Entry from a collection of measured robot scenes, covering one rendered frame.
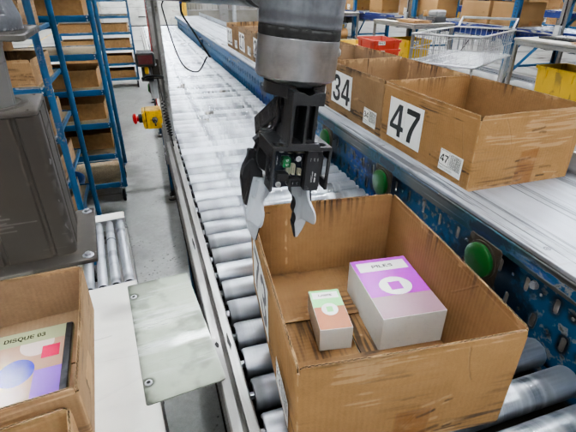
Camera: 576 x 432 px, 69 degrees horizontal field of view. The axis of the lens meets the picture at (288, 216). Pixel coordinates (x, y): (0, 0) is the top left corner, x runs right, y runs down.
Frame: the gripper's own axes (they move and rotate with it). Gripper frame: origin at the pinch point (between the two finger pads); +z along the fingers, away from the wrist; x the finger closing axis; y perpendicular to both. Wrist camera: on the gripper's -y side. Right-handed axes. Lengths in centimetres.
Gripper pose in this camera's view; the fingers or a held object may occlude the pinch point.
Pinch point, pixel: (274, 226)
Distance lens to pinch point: 58.4
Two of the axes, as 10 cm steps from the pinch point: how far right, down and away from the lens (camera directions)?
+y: 3.1, 4.5, -8.3
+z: -1.0, 8.9, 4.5
